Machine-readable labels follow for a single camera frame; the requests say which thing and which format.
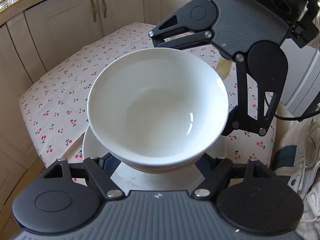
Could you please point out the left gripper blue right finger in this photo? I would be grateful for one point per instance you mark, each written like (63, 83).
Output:
(207, 165)

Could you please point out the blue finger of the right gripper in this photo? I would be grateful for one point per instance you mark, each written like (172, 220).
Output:
(176, 44)
(232, 122)

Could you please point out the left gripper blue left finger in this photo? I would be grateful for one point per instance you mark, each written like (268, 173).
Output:
(108, 165)

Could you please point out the white bowl pink flowers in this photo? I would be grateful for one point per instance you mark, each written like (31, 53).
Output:
(160, 169)

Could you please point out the white sleeve forearm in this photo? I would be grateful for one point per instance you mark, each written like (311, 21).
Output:
(296, 161)

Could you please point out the right gloved hand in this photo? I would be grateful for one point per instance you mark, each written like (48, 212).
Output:
(223, 68)

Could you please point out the white cabinet row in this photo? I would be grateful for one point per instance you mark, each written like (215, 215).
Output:
(36, 36)

